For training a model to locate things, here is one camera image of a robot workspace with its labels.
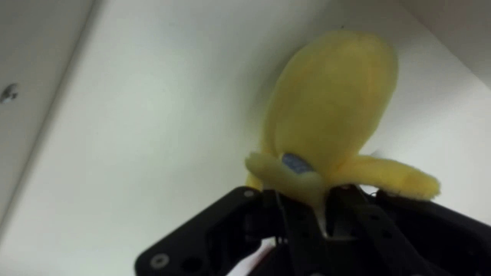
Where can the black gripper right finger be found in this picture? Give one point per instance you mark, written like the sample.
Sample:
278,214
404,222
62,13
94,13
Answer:
396,237

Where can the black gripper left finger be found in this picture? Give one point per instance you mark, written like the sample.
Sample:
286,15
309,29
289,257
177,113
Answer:
214,242

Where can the yellow banana plush toy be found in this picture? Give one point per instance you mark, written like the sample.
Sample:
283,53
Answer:
326,105

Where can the white open drawer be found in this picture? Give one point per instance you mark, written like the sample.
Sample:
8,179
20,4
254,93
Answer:
166,101

